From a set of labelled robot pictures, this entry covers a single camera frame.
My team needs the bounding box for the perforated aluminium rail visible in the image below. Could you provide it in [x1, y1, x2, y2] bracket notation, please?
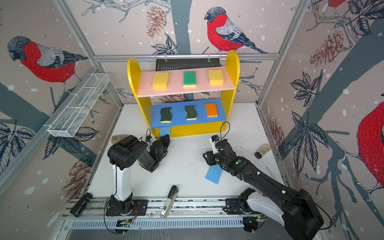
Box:
[70, 217, 244, 231]

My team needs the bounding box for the orange sponge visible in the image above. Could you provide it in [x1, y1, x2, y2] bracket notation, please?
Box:
[205, 103, 219, 118]

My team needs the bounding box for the clear plastic ruler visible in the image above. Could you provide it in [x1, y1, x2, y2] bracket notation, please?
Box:
[266, 167, 275, 179]

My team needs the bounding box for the seasoning jar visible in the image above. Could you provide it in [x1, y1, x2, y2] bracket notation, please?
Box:
[254, 144, 271, 159]
[111, 135, 129, 144]

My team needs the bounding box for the seasoning jar right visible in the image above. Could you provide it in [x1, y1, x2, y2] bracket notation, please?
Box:
[254, 144, 271, 159]

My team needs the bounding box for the light blue sponge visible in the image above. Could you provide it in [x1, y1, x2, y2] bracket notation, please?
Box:
[160, 127, 171, 137]
[205, 165, 223, 185]

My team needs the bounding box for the green yellow sponge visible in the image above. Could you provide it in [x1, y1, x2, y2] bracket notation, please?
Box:
[183, 71, 197, 88]

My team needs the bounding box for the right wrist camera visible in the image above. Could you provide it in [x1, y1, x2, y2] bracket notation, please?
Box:
[209, 135, 220, 155]

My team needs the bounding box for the seasoning jar left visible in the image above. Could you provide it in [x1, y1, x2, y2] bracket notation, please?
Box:
[111, 135, 129, 144]

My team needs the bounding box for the white wire mesh basket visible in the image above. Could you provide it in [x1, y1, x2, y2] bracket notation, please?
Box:
[48, 73, 110, 138]

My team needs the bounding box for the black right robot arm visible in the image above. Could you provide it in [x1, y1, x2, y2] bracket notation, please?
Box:
[203, 135, 324, 240]

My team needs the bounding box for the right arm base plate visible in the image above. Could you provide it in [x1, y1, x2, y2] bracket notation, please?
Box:
[223, 198, 252, 215]

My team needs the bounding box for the black vent panel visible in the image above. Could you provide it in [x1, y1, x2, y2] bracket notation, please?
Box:
[156, 58, 222, 71]

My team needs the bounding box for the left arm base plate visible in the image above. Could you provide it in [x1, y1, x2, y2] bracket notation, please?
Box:
[105, 198, 148, 217]

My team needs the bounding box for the dark green wavy sponge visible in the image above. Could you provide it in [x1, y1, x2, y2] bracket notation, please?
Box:
[185, 105, 198, 121]
[160, 107, 172, 123]

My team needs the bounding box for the blue lower shelf board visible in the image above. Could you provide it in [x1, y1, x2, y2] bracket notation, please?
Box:
[151, 99, 227, 129]

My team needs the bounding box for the pink upper shelf board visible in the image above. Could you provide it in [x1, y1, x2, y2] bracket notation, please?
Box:
[137, 67, 235, 98]

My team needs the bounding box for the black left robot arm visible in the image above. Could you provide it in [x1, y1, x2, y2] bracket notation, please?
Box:
[107, 135, 170, 216]

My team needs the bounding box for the yellow shelf frame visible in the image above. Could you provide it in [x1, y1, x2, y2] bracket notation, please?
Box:
[127, 51, 240, 138]

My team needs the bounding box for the black silver handheld tool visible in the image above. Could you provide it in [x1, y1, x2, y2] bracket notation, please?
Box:
[160, 185, 179, 219]

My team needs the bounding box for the black clamp handle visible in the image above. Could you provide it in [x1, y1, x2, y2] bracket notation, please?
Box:
[70, 193, 93, 218]

